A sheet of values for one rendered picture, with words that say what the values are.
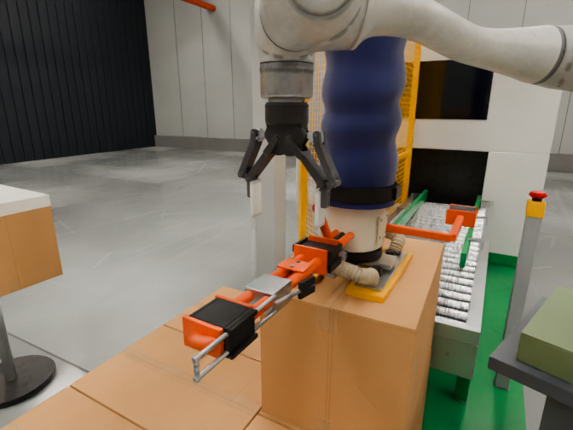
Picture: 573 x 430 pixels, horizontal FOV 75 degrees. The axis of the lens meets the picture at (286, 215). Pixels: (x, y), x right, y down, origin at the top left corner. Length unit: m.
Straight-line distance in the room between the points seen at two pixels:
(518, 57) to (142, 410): 1.27
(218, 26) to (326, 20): 12.65
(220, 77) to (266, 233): 10.59
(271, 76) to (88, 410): 1.11
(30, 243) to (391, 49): 1.70
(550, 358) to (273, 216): 1.79
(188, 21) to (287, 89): 13.25
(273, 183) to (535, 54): 1.90
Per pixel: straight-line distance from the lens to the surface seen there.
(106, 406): 1.38
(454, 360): 1.69
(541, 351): 1.22
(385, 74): 0.97
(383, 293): 0.97
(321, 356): 1.02
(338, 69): 0.99
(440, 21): 0.60
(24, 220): 2.01
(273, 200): 2.50
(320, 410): 1.13
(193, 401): 1.31
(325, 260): 0.83
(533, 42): 0.82
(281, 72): 0.63
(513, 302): 2.16
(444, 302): 1.92
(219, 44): 13.00
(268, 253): 2.65
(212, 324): 0.58
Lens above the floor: 1.41
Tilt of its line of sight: 16 degrees down
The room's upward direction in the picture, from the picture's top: straight up
